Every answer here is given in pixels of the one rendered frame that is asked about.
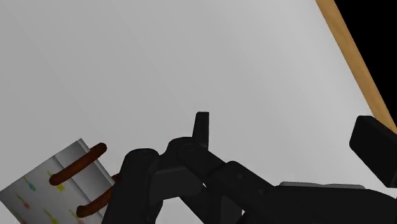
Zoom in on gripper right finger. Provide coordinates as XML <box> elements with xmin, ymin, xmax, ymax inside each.
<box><xmin>349</xmin><ymin>115</ymin><xmax>397</xmax><ymax>189</ymax></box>

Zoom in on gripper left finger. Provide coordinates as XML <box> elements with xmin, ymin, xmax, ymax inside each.
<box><xmin>102</xmin><ymin>111</ymin><xmax>275</xmax><ymax>224</ymax></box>

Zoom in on white table with wooden edge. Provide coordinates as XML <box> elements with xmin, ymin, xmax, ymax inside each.
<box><xmin>0</xmin><ymin>0</ymin><xmax>397</xmax><ymax>224</ymax></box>

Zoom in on white patterned box brown handles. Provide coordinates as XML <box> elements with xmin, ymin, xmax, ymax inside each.
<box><xmin>0</xmin><ymin>137</ymin><xmax>122</xmax><ymax>224</ymax></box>

